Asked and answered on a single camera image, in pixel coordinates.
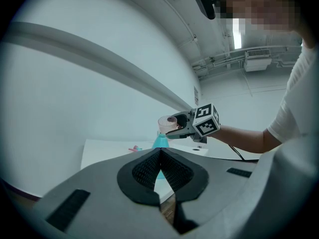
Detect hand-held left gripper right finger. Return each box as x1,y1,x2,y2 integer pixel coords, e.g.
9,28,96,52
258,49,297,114
160,147,260,239

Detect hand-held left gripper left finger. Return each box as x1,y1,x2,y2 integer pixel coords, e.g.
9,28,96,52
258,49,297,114
24,147,180,239

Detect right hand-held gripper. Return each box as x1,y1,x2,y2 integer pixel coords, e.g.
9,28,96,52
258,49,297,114
165,103,221,143

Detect pink textured cup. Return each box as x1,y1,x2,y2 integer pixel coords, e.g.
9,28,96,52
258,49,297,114
158,115,179,135

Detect teal bottle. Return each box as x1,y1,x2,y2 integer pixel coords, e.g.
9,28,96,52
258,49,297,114
151,130,170,180

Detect person's right forearm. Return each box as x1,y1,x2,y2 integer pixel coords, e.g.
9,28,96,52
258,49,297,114
208,124,284,154

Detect white ceiling pipes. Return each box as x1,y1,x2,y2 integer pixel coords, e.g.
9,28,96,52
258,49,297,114
191,46,302,79

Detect white ceiling air unit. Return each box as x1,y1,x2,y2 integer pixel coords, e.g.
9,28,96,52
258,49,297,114
243,49,272,72

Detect ceiling light panel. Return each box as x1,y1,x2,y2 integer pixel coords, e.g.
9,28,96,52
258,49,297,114
233,17,242,50

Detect person's beige shirt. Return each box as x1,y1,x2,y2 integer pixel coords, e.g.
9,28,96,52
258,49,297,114
266,41,319,149

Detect person's head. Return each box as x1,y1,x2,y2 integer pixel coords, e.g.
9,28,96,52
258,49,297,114
214,0,317,49

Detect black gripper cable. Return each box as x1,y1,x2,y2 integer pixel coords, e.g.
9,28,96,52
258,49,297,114
228,144,260,163

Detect long white wall ledge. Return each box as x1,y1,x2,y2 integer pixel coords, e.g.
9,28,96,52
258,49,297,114
0,21,200,112

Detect black head camera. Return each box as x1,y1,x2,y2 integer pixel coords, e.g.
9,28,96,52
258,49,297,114
192,0,222,20

